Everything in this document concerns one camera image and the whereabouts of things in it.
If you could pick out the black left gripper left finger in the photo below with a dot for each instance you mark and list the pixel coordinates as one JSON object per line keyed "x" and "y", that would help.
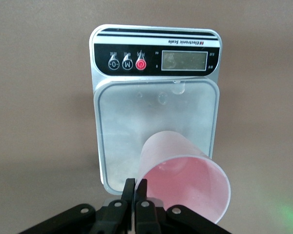
{"x": 119, "y": 217}

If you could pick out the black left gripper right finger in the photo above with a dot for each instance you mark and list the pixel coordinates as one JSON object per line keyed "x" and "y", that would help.
{"x": 146, "y": 217}

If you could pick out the pink plastic cup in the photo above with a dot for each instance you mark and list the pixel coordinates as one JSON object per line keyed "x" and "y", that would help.
{"x": 185, "y": 185}

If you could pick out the silver digital kitchen scale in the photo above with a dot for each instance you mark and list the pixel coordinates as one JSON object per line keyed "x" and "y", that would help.
{"x": 156, "y": 109}

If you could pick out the brown table cover sheet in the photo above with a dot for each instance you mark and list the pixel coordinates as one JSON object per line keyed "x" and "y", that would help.
{"x": 39, "y": 109}

